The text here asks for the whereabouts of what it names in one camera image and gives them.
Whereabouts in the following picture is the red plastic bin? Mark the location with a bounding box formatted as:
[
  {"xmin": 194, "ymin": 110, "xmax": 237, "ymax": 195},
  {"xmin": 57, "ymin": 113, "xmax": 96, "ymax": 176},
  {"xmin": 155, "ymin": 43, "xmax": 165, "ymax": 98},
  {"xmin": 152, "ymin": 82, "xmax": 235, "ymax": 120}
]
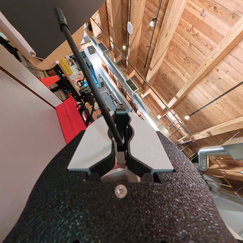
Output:
[{"xmin": 55, "ymin": 96, "xmax": 91, "ymax": 145}]

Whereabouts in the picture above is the thin silver ventilation duct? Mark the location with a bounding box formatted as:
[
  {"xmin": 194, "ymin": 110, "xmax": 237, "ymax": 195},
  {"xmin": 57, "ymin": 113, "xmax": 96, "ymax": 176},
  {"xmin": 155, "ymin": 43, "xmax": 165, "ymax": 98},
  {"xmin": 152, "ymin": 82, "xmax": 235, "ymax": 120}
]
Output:
[{"xmin": 98, "ymin": 65, "xmax": 133, "ymax": 112}]

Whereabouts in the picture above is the white board stand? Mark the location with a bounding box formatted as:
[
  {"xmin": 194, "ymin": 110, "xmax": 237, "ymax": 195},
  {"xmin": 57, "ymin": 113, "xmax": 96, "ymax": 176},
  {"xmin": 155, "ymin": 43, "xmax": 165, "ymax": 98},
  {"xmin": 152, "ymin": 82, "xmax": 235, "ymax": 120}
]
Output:
[{"xmin": 0, "ymin": 11, "xmax": 36, "ymax": 58}]

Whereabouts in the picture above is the large silver ventilation duct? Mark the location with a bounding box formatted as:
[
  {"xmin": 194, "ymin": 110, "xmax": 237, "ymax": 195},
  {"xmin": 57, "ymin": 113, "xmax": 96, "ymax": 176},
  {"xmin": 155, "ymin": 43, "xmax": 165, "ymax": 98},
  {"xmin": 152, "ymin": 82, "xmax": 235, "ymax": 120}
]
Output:
[{"xmin": 91, "ymin": 36, "xmax": 160, "ymax": 131}]

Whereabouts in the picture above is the black cable bundle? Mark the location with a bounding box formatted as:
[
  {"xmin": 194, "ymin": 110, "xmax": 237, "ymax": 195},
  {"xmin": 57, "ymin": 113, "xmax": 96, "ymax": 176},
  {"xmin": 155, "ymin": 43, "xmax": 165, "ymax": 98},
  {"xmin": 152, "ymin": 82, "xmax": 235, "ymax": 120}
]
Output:
[{"xmin": 76, "ymin": 95, "xmax": 95, "ymax": 126}]

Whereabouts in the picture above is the dark board with cardboard backing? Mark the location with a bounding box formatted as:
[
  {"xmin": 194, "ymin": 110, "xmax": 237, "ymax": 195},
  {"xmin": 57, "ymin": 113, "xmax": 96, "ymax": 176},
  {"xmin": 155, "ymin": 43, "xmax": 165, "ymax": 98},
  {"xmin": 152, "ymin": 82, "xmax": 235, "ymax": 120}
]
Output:
[{"xmin": 0, "ymin": 0, "xmax": 107, "ymax": 70}]

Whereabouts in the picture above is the orange traffic cone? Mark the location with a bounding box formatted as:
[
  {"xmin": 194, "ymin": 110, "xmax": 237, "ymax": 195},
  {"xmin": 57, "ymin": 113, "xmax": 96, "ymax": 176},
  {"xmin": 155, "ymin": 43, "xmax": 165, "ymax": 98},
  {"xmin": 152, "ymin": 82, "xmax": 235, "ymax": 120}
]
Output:
[{"xmin": 39, "ymin": 75, "xmax": 59, "ymax": 88}]

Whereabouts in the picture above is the black usb cable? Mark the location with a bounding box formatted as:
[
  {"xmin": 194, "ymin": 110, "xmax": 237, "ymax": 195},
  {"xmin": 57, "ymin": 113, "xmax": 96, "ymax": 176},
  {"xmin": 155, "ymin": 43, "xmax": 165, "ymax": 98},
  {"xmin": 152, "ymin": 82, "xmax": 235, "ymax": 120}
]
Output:
[{"xmin": 54, "ymin": 6, "xmax": 128, "ymax": 164}]

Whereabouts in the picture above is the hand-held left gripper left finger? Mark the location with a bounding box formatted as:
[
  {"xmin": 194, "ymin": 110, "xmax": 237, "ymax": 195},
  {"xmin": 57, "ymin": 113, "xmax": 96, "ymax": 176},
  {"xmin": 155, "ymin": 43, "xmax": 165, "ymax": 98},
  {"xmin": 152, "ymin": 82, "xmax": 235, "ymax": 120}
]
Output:
[{"xmin": 67, "ymin": 111, "xmax": 117, "ymax": 177}]

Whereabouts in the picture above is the silver duct elbow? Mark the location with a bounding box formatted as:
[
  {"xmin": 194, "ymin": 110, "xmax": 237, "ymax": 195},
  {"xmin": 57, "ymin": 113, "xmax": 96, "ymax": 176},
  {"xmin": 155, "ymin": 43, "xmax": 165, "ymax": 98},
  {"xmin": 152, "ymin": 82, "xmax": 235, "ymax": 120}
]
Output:
[{"xmin": 196, "ymin": 137, "xmax": 243, "ymax": 171}]

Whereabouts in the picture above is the yellow box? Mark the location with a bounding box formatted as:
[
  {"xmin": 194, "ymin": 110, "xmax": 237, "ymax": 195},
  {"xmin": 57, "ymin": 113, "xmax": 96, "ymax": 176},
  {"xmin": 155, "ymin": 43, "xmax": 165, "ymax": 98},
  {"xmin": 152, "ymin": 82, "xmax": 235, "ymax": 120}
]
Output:
[{"xmin": 60, "ymin": 58, "xmax": 74, "ymax": 75}]

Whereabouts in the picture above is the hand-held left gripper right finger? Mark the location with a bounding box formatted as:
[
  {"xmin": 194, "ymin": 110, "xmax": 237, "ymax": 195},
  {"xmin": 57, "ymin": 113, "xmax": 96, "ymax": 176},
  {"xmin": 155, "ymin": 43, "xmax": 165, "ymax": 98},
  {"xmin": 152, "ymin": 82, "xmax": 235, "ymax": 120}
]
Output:
[{"xmin": 126, "ymin": 112, "xmax": 175, "ymax": 178}]

